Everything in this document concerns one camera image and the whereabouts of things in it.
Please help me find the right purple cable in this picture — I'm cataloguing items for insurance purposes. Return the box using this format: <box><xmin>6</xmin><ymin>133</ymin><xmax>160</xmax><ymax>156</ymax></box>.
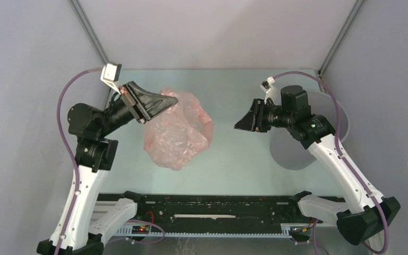
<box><xmin>273</xmin><ymin>71</ymin><xmax>390</xmax><ymax>255</ymax></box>

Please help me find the grey trash bin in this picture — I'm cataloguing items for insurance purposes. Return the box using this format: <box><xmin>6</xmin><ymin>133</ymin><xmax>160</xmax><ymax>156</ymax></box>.
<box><xmin>270</xmin><ymin>90</ymin><xmax>350</xmax><ymax>171</ymax></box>

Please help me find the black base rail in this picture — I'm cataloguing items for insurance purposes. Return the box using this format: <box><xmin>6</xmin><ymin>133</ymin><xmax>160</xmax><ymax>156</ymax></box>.
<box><xmin>97</xmin><ymin>191</ymin><xmax>311</xmax><ymax>234</ymax></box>

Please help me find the right metal corner post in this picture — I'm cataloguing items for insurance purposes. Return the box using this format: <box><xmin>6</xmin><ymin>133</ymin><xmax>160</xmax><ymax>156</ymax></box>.
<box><xmin>318</xmin><ymin>0</ymin><xmax>367</xmax><ymax>77</ymax></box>

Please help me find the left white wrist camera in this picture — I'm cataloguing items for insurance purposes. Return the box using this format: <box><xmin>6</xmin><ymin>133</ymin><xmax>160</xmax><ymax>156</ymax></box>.
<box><xmin>100</xmin><ymin>62</ymin><xmax>122</xmax><ymax>95</ymax></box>

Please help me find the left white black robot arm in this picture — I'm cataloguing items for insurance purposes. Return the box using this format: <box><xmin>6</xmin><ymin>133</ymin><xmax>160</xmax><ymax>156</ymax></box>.
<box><xmin>36</xmin><ymin>81</ymin><xmax>178</xmax><ymax>254</ymax></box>

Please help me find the metal corner post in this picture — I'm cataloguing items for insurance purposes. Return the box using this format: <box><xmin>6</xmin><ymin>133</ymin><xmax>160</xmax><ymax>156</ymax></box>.
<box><xmin>318</xmin><ymin>0</ymin><xmax>367</xmax><ymax>77</ymax></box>
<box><xmin>67</xmin><ymin>0</ymin><xmax>109</xmax><ymax>74</ymax></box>

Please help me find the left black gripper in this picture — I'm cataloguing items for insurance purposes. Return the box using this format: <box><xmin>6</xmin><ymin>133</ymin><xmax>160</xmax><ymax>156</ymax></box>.
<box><xmin>100</xmin><ymin>80</ymin><xmax>179</xmax><ymax>136</ymax></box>

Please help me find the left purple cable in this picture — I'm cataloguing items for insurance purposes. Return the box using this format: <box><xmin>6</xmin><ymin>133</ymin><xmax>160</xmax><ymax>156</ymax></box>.
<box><xmin>53</xmin><ymin>67</ymin><xmax>106</xmax><ymax>255</ymax></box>

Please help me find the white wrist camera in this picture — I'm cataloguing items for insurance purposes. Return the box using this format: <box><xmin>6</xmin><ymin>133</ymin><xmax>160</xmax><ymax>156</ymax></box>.
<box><xmin>260</xmin><ymin>76</ymin><xmax>278</xmax><ymax>104</ymax></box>
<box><xmin>100</xmin><ymin>62</ymin><xmax>122</xmax><ymax>95</ymax></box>

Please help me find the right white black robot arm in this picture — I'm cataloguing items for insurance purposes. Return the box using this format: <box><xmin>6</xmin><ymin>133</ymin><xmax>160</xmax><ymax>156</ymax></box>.
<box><xmin>234</xmin><ymin>85</ymin><xmax>401</xmax><ymax>245</ymax></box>

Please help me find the white cable duct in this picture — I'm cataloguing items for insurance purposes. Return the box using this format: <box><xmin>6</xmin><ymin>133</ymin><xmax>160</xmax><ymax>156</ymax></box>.
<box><xmin>116</xmin><ymin>225</ymin><xmax>296</xmax><ymax>239</ymax></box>

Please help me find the purple cable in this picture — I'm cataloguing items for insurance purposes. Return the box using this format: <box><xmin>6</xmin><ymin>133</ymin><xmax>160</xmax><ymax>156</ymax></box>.
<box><xmin>53</xmin><ymin>67</ymin><xmax>106</xmax><ymax>255</ymax></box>
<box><xmin>273</xmin><ymin>71</ymin><xmax>390</xmax><ymax>255</ymax></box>

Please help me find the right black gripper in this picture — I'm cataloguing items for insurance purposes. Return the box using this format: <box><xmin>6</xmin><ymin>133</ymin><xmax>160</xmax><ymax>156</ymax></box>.
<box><xmin>234</xmin><ymin>98</ymin><xmax>294</xmax><ymax>132</ymax></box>

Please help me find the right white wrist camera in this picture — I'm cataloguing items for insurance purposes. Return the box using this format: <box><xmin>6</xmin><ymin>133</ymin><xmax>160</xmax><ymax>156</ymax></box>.
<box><xmin>260</xmin><ymin>76</ymin><xmax>278</xmax><ymax>104</ymax></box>

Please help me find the left metal corner post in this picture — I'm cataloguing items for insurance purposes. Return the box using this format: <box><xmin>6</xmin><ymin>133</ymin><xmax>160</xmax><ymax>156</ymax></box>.
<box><xmin>67</xmin><ymin>0</ymin><xmax>109</xmax><ymax>74</ymax></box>

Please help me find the pink plastic trash bag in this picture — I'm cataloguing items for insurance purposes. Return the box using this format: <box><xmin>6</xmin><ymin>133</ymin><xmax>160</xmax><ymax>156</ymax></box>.
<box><xmin>143</xmin><ymin>88</ymin><xmax>214</xmax><ymax>171</ymax></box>

